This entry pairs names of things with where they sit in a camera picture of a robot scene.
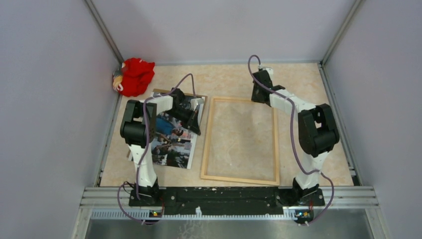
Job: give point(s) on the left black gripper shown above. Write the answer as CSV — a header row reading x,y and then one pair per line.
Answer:
x,y
191,121

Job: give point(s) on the transparent plastic sheet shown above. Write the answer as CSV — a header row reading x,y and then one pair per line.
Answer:
x,y
242,138

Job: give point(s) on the red crumpled cloth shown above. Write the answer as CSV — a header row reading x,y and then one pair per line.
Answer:
x,y
133,76

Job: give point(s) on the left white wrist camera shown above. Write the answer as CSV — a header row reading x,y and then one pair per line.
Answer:
x,y
196,102

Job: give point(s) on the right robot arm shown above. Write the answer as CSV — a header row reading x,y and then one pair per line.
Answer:
x,y
313,133

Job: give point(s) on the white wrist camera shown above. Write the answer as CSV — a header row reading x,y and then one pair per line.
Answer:
x,y
196,102
269,70

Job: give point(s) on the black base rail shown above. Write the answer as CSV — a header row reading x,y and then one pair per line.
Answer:
x,y
225,201

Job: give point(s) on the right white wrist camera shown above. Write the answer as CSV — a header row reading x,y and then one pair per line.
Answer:
x,y
269,70

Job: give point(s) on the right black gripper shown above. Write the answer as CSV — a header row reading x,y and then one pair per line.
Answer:
x,y
254,98

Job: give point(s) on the printed photo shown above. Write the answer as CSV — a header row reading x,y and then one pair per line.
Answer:
x,y
171,135

